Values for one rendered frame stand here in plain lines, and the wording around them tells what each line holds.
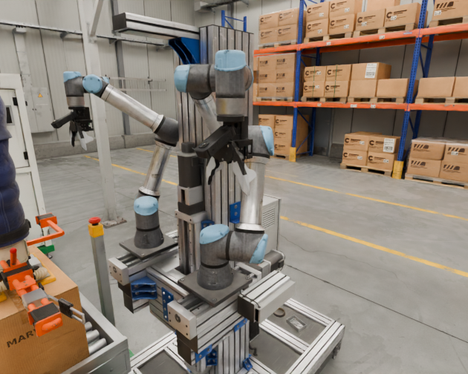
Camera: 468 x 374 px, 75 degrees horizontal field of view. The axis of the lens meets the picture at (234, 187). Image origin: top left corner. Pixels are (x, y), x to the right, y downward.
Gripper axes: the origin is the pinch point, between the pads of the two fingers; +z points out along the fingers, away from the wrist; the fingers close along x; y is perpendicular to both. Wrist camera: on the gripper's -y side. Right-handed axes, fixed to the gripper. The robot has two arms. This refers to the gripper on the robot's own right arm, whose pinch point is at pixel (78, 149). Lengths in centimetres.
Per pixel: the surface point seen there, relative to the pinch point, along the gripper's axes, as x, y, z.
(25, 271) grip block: -24, -35, 41
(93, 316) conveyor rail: -2, -6, 93
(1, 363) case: -24, -49, 76
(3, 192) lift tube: -4.4, -33.2, 13.4
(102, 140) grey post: 250, 123, 33
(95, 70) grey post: 250, 125, -55
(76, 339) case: -23, -21, 84
